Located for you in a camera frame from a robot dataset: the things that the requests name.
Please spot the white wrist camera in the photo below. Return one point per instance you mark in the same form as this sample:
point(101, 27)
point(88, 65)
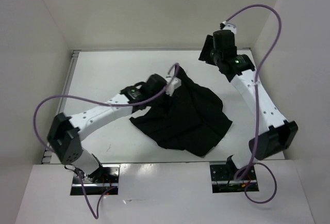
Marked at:
point(225, 25)
point(172, 85)

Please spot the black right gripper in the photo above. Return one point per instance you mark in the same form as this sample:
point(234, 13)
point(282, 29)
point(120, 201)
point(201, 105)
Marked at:
point(205, 53)

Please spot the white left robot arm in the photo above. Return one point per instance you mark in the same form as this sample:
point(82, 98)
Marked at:
point(67, 132)

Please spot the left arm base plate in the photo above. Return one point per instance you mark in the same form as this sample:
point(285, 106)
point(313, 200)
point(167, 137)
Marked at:
point(108, 182)

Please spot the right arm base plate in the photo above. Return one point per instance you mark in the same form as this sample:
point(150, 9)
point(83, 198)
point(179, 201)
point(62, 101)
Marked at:
point(222, 181)

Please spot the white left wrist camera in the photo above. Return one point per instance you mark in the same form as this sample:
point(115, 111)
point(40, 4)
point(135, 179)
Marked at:
point(172, 85)

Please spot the black skirt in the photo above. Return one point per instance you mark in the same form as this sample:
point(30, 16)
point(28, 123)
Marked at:
point(193, 120)

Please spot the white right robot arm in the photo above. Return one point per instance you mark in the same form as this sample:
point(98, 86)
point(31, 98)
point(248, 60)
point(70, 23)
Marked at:
point(273, 132)

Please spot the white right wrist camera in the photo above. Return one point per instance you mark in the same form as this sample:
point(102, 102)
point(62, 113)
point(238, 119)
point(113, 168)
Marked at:
point(225, 25)

